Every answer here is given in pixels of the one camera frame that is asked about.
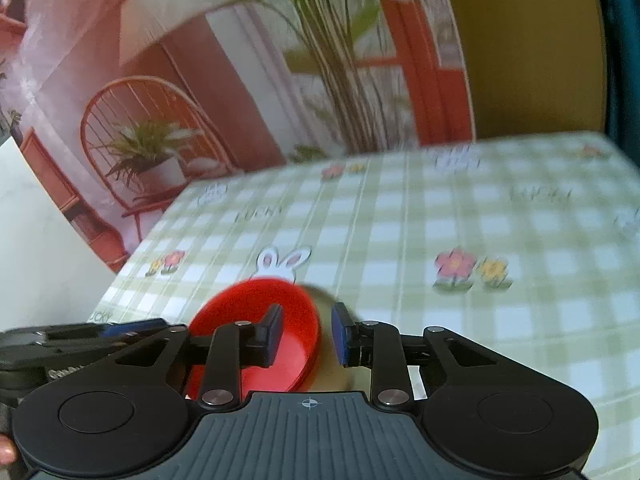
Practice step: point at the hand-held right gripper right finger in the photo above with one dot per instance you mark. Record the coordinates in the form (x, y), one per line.
(341, 335)

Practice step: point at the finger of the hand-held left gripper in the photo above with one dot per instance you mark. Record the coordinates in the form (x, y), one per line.
(132, 329)

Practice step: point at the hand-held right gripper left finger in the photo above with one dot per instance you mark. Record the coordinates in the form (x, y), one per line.
(273, 335)

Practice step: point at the red plastic bowl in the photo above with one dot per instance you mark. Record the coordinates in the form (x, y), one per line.
(240, 305)

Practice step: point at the person's left hand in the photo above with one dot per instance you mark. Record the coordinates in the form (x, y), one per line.
(6, 450)

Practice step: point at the green checked tablecloth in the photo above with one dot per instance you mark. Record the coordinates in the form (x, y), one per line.
(450, 210)

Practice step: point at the printed backdrop cloth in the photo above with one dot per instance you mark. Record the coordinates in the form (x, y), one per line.
(225, 85)

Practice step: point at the wooden panel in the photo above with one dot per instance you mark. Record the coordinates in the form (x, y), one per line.
(525, 50)

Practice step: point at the teal curtain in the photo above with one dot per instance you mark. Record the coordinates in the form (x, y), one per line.
(622, 35)

